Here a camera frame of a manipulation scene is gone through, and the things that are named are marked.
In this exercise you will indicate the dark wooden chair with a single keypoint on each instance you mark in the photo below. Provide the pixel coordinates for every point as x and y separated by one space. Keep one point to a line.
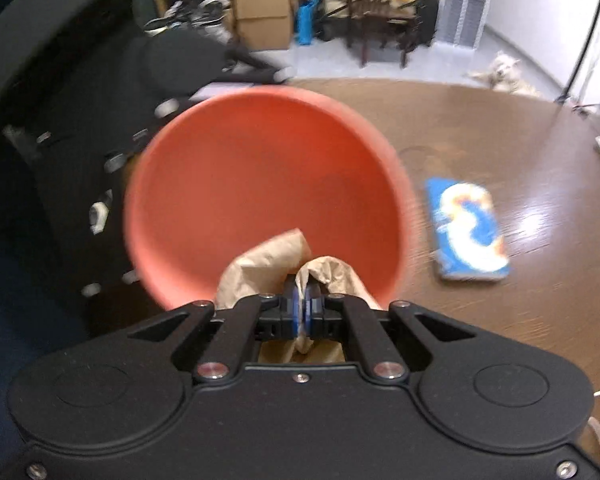
380 15

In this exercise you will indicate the black light stand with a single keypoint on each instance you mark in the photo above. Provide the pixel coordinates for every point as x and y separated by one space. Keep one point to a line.
582 45

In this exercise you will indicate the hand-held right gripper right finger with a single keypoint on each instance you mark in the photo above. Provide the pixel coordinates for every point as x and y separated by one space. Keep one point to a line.
312 312

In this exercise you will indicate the cardboard box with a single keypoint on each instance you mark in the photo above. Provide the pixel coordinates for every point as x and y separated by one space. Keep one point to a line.
262 17

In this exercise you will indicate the white drawer cabinet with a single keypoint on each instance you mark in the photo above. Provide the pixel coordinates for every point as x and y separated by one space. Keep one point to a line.
462 10

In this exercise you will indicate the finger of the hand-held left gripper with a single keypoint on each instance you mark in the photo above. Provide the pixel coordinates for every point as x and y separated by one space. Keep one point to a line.
111 161
260 67

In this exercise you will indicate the black wheeled stroller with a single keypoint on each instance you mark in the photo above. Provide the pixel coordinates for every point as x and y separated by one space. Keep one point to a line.
190 15

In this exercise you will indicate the orange bowl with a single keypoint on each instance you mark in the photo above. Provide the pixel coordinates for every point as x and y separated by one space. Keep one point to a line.
265 185

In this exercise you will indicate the brown paper towel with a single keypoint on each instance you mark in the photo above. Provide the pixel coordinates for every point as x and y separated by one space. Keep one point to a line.
265 265

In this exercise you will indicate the white dog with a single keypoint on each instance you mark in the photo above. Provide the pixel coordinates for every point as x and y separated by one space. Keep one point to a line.
502 72

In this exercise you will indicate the blue patterned tissue pack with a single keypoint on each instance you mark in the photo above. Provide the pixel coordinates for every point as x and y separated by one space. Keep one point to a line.
467 230

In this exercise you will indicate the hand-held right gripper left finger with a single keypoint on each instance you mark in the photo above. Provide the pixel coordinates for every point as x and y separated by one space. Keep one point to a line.
293 312

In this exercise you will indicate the blue bag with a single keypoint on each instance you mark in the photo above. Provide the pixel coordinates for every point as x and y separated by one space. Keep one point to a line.
305 20

